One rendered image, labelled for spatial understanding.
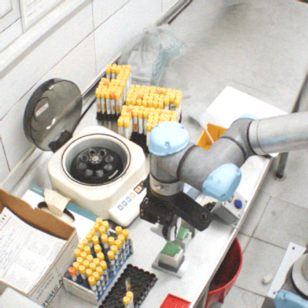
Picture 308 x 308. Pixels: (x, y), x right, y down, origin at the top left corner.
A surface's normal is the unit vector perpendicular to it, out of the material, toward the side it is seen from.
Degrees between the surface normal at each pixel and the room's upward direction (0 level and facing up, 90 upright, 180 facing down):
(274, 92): 0
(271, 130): 55
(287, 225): 0
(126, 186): 90
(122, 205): 25
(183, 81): 0
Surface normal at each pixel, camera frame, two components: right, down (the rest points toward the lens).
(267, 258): 0.00, -0.69
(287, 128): -0.77, -0.18
